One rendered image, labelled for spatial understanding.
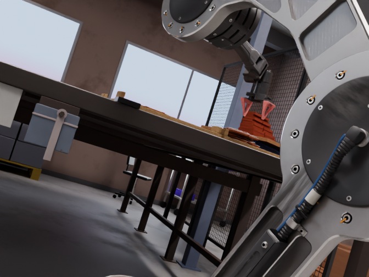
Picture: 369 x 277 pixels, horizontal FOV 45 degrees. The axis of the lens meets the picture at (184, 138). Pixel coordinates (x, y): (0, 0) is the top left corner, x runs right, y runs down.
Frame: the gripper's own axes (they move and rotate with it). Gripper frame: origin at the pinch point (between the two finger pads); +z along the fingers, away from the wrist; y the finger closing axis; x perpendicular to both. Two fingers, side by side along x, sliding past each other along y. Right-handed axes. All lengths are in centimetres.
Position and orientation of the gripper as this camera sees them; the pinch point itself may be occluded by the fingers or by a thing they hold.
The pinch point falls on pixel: (253, 115)
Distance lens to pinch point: 192.9
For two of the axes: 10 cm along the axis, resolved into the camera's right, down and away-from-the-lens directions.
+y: -7.1, -1.8, 6.8
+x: -6.4, -2.3, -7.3
